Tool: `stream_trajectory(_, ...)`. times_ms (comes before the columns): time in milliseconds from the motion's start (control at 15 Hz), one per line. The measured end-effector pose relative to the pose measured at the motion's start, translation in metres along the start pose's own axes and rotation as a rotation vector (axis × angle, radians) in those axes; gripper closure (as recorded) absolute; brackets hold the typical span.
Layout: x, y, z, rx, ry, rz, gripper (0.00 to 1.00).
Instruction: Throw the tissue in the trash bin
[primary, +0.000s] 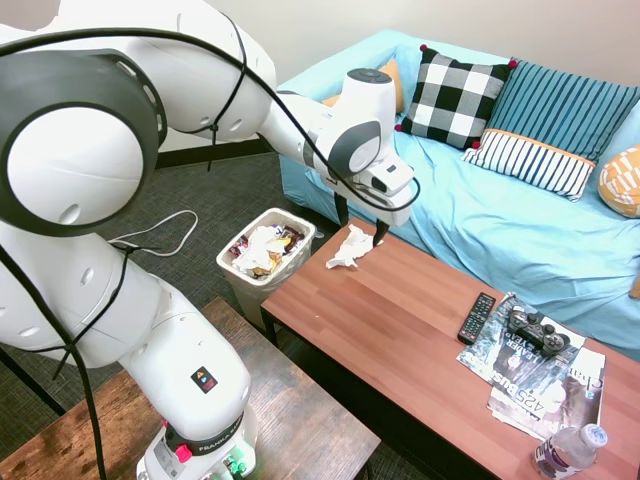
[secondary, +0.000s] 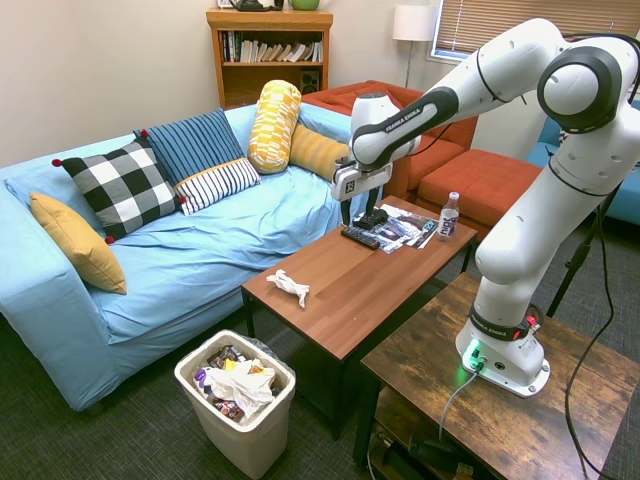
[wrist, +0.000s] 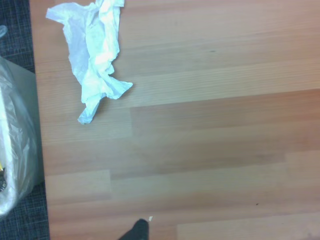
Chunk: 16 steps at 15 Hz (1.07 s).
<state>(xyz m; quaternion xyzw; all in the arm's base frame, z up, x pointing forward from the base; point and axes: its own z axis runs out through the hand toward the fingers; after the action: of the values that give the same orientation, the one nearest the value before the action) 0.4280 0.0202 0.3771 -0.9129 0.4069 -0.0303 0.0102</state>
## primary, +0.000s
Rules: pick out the business magazine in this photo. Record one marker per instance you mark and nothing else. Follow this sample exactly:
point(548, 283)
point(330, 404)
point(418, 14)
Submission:
point(555, 395)

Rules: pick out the beige plastic trash bin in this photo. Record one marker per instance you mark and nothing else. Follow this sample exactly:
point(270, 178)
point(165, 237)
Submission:
point(250, 295)

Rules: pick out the glossy dark cover magazine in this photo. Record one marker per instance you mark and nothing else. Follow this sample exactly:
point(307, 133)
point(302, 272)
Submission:
point(487, 350)

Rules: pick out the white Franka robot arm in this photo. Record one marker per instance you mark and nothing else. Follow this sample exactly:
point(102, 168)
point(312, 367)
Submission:
point(75, 165)

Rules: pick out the brown snack wrapper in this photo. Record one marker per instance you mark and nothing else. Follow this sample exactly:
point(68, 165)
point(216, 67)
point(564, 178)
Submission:
point(292, 234)

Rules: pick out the white tissue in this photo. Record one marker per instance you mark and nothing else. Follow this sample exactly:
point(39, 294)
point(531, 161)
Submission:
point(350, 250)

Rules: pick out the mustard striped pillow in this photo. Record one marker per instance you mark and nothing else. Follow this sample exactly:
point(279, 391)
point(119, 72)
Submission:
point(636, 285)

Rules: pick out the black white checkered pillow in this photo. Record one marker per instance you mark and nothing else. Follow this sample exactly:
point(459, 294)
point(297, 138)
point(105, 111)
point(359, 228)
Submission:
point(450, 95)

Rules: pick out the black camera stand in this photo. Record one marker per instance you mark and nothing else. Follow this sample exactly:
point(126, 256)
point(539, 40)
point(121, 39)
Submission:
point(35, 382)

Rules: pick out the plain mustard pillow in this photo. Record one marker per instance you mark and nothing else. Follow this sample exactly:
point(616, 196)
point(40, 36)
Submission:
point(395, 80)

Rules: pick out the purple snack wrapper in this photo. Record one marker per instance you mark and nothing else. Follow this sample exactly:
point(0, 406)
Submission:
point(239, 246)

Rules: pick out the rustic brown robot table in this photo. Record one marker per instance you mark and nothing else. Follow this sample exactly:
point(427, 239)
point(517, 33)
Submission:
point(295, 390)

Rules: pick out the reddish wooden coffee table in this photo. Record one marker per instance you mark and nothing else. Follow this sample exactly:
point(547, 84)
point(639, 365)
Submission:
point(400, 330)

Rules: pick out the yellow white patterned bolster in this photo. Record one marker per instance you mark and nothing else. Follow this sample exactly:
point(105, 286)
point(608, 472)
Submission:
point(622, 182)

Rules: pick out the white navy striped pillow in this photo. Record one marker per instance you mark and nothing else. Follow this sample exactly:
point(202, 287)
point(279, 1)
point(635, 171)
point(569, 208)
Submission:
point(530, 162)

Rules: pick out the blue striped pillow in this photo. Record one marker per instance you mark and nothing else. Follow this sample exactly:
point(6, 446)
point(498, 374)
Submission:
point(560, 105)

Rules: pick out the black remote control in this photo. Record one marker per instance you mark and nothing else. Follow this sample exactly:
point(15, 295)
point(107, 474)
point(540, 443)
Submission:
point(476, 318)

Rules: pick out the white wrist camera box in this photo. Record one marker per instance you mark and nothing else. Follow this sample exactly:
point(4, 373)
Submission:
point(392, 175)

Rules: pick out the clear plastic water bottle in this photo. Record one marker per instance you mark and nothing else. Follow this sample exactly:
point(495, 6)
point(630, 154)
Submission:
point(570, 452)

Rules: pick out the light blue sofa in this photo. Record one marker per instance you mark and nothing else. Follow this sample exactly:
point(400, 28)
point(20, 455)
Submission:
point(475, 225)

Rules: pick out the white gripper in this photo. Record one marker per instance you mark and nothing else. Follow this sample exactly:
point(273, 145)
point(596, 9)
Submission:
point(395, 212)

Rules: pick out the white crumpled trash bag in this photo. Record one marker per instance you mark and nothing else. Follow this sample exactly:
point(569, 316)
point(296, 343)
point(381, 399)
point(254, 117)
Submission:
point(257, 245)

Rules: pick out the black game controller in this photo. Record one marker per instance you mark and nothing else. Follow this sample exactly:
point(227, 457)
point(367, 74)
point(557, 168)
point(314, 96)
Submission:
point(537, 332)

